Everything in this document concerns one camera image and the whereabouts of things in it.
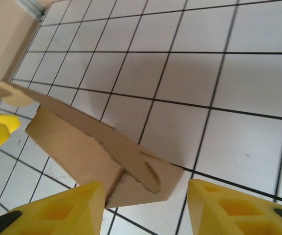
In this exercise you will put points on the brown cardboard box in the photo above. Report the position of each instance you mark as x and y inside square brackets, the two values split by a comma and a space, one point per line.
[82, 151]

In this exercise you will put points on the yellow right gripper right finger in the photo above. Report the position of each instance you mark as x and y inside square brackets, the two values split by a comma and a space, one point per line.
[241, 215]

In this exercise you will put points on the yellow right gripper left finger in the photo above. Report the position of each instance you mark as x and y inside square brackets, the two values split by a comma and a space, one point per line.
[57, 215]

